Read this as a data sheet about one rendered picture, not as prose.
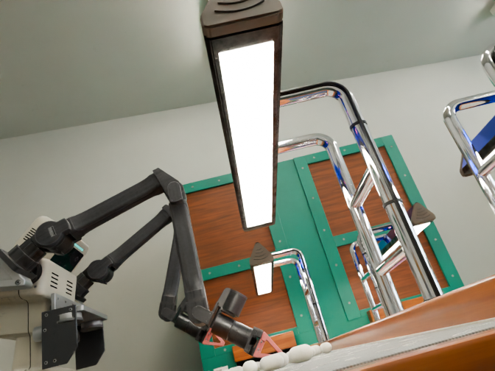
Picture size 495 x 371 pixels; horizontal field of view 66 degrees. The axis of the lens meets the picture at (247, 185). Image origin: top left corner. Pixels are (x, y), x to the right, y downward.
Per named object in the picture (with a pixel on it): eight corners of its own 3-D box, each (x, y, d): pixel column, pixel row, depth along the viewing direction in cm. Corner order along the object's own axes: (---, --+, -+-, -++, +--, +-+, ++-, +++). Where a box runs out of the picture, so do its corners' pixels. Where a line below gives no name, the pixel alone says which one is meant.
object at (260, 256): (250, 266, 124) (244, 244, 127) (256, 296, 180) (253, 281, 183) (274, 259, 124) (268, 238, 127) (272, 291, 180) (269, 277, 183)
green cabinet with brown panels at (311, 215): (201, 360, 184) (171, 187, 224) (216, 360, 234) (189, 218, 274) (466, 289, 191) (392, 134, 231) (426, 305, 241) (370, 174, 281)
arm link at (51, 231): (171, 173, 132) (166, 158, 123) (190, 203, 127) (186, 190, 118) (46, 240, 121) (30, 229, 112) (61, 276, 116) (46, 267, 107)
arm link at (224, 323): (208, 332, 107) (206, 329, 102) (219, 308, 110) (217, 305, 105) (230, 343, 106) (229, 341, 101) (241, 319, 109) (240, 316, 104)
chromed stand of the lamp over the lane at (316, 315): (286, 383, 127) (254, 255, 146) (284, 381, 145) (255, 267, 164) (341, 369, 128) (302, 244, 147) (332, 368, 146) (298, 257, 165)
